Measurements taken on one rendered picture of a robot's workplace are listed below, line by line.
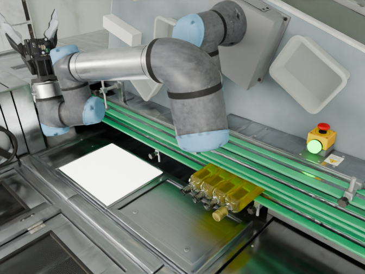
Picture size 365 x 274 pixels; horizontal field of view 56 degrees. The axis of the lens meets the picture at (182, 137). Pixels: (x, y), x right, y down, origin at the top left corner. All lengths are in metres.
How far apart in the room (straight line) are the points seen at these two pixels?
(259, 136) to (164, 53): 0.71
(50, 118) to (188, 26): 0.48
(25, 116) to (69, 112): 0.91
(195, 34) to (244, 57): 0.26
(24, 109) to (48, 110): 0.84
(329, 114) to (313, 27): 0.29
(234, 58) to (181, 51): 0.60
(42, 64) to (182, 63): 0.48
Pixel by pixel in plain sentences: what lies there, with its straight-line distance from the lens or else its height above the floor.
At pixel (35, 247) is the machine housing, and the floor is 1.59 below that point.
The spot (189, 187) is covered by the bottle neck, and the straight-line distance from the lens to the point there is 1.28.
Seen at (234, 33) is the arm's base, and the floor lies 0.91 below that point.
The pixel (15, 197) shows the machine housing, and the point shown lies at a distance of 1.72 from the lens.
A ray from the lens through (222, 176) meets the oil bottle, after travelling 1.31.
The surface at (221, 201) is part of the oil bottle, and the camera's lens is 1.24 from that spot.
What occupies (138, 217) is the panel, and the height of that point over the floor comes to 1.26.
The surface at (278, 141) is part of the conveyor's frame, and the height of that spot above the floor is 0.83.
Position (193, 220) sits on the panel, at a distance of 1.35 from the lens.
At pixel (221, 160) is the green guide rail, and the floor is 0.96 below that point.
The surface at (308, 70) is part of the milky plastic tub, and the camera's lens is 1.25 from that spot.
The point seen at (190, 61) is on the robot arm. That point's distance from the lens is 0.68.
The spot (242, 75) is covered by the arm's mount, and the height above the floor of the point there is 0.85.
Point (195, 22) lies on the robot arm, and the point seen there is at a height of 1.06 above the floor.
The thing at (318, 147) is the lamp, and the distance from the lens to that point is 1.21.
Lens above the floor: 1.84
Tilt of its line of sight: 38 degrees down
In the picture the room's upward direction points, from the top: 118 degrees counter-clockwise
